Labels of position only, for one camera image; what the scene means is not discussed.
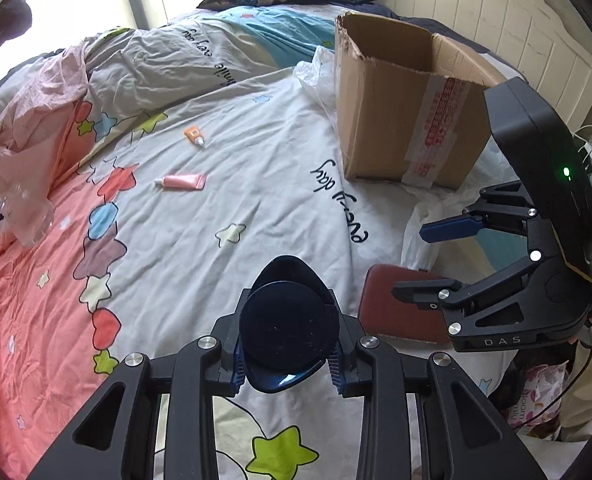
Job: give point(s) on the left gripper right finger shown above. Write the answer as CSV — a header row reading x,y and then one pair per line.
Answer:
x,y
433,401

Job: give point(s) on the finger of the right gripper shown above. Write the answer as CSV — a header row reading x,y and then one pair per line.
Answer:
x,y
429,294
453,228

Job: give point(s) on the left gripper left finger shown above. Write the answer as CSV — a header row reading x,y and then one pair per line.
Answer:
x,y
113,436

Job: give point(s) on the dark red leather case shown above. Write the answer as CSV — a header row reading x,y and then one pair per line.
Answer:
x,y
380,313

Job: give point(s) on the dark blue shampoo bottle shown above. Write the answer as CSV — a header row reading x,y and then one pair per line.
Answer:
x,y
288,326

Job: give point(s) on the small orange tube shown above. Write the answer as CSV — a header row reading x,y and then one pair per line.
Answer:
x,y
194,135

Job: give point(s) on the white plastic bag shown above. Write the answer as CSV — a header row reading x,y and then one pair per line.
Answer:
x,y
318,79

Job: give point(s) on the brown cardboard box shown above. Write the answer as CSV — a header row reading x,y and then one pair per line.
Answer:
x,y
410,103

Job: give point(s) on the cream white headboard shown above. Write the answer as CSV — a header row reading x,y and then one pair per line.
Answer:
x,y
528,34

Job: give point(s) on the clear plastic container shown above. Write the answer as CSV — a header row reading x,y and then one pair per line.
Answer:
x,y
29,217

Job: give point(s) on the small pink tube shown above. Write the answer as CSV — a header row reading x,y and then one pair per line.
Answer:
x,y
184,182

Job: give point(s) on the cartoon star print duvet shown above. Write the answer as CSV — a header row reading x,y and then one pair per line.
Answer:
x,y
130,267

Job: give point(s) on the light pink cloth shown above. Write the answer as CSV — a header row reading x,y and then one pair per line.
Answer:
x,y
34,124

